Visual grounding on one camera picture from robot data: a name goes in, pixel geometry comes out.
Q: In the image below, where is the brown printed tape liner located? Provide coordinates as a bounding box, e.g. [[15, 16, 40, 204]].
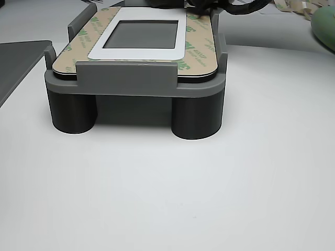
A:
[[52, 7, 219, 77]]

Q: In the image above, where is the pile of peeled tape liners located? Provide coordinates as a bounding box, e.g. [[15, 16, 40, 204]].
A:
[[272, 0, 325, 21]]

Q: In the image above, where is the dark grey flat tray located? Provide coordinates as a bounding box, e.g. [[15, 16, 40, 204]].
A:
[[0, 39, 54, 108]]

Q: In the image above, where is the green bowl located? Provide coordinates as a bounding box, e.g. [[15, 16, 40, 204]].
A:
[[310, 5, 335, 55]]

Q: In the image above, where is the black cable bundle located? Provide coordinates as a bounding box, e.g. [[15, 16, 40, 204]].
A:
[[187, 0, 272, 17]]

